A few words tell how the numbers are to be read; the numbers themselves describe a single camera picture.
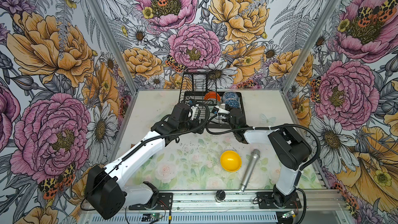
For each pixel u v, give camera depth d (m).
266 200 0.73
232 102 1.08
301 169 0.53
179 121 0.58
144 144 0.48
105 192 0.39
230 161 0.85
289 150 0.50
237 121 0.73
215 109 0.83
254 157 0.85
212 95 1.10
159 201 0.73
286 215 0.72
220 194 0.68
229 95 1.12
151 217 0.72
